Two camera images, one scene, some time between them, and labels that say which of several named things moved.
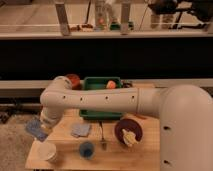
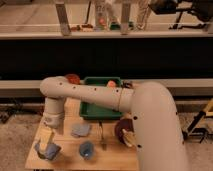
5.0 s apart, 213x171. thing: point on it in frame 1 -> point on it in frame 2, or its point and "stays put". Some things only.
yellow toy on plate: x=129 y=138 stays put
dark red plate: x=130 y=125 stays put
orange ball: x=111 y=84 stays put
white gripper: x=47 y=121 -> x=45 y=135
